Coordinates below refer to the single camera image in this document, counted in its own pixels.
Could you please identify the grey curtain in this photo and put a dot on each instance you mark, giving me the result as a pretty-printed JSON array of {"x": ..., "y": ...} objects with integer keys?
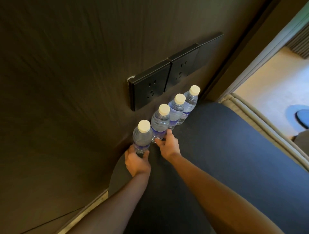
[{"x": 300, "y": 45}]

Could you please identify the blue round mat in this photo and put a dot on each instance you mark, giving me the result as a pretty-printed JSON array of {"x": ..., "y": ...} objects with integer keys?
[{"x": 303, "y": 118}]

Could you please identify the person's left forearm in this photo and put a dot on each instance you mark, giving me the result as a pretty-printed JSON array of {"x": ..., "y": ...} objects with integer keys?
[{"x": 113, "y": 205}]

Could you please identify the black blank wall panel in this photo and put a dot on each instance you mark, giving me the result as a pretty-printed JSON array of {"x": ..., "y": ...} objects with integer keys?
[{"x": 208, "y": 51}]

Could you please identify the person's right hand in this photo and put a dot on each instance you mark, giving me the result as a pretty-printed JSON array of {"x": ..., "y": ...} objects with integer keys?
[{"x": 171, "y": 148}]

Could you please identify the person's left hand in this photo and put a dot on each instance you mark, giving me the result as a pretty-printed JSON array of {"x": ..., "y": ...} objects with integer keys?
[{"x": 136, "y": 165}]

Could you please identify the clear water bottle white cap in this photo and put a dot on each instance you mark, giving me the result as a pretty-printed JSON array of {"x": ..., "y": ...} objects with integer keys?
[
  {"x": 159, "y": 123},
  {"x": 142, "y": 136},
  {"x": 176, "y": 112},
  {"x": 190, "y": 101}
]

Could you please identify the person's right thumb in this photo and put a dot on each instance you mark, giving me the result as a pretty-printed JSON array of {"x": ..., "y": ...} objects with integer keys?
[{"x": 159, "y": 142}]

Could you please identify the person's right forearm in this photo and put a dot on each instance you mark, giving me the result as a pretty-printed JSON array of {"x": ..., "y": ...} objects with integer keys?
[{"x": 217, "y": 197}]

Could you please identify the person's left thumb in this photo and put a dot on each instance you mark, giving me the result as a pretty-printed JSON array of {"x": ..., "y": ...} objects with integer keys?
[{"x": 146, "y": 155}]

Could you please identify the black wall socket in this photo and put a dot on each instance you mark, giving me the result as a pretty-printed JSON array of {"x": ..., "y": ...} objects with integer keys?
[
  {"x": 147, "y": 84},
  {"x": 183, "y": 66}
]

